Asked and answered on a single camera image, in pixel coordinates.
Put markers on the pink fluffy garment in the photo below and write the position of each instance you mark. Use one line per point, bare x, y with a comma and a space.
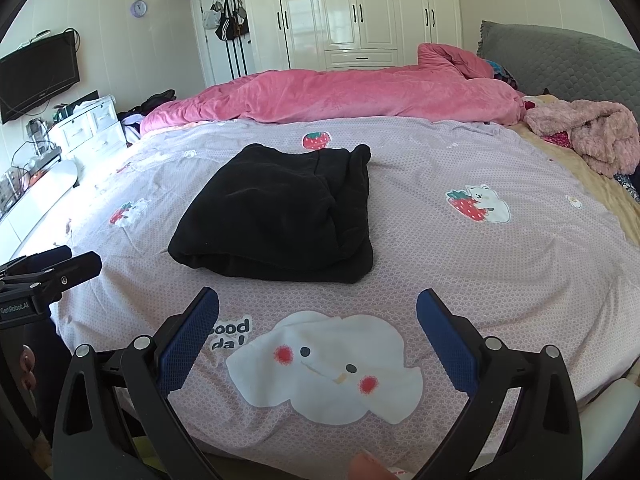
595, 130

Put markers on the purple wall clock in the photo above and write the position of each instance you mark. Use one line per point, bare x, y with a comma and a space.
138, 8

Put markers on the dark brown hanging bag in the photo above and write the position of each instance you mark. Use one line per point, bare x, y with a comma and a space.
242, 22

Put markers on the grey set-top box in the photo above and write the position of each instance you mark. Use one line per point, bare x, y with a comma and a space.
47, 159

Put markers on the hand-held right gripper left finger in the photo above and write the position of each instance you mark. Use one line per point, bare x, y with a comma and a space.
190, 340

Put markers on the black striped hanging bag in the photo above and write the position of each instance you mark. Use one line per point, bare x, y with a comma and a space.
227, 25

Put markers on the white wardrobe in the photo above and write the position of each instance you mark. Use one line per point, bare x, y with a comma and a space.
350, 10

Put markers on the black wall television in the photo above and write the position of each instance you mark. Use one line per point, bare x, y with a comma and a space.
35, 80

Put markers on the black sweater with orange cuffs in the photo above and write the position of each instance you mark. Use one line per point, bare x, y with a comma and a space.
275, 220

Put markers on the black box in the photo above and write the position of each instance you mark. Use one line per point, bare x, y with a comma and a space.
75, 105

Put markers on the purple printed bed sheet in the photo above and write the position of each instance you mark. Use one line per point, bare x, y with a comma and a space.
500, 270

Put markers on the clear plastic container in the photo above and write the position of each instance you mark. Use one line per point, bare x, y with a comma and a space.
37, 132

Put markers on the white door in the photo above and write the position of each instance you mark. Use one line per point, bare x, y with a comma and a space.
215, 60

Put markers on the person's left hand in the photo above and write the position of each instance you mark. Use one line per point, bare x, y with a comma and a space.
27, 367

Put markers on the pile of dark clothes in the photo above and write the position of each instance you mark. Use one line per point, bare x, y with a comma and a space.
155, 102

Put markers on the pink quilt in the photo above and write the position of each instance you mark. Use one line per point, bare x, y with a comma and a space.
325, 95

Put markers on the grey quilted headboard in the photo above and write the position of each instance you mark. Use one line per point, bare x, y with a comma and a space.
565, 65

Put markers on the colourful patterned cloth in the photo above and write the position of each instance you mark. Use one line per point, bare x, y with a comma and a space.
502, 75

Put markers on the small white device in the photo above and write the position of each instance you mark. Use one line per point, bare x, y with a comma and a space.
40, 35

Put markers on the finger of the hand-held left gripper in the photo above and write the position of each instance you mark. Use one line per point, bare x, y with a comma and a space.
52, 254
70, 270

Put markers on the white drawer cabinet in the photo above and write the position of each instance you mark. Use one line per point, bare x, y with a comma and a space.
85, 130

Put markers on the person's dark trousers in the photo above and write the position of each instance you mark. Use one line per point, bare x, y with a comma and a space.
50, 360

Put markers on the red printed cloth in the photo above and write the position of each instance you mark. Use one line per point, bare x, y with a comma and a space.
557, 139

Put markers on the pale yellow blanket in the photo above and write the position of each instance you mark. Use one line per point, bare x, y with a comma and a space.
600, 190

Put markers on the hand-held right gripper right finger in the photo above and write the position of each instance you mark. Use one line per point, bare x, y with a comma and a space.
445, 340

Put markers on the person's right hand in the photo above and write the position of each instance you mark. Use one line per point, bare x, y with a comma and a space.
367, 467

